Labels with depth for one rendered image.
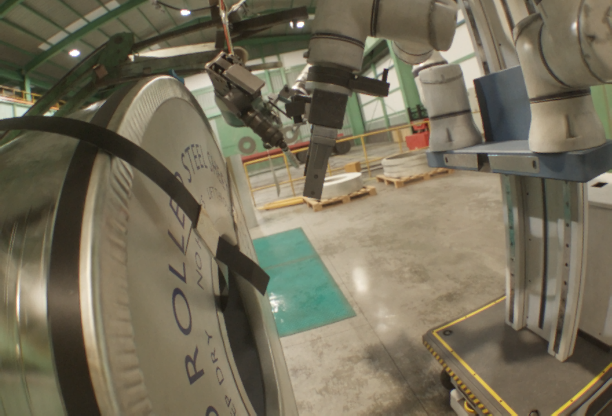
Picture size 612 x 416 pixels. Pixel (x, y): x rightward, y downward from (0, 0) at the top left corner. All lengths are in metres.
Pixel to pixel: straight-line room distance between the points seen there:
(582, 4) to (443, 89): 0.63
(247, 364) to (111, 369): 0.83
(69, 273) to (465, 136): 1.00
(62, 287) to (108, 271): 0.04
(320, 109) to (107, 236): 0.31
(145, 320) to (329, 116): 0.33
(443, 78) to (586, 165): 0.56
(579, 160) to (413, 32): 0.40
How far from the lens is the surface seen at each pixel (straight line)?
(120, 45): 1.78
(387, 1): 0.49
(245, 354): 1.05
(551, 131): 0.70
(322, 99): 0.44
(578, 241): 1.00
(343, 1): 0.49
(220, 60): 0.96
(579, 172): 0.68
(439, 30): 0.48
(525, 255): 1.23
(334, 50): 0.47
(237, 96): 0.87
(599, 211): 1.11
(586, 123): 0.71
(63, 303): 0.25
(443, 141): 1.04
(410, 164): 6.24
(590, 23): 0.53
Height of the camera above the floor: 1.17
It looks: 7 degrees down
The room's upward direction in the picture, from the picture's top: 14 degrees counter-clockwise
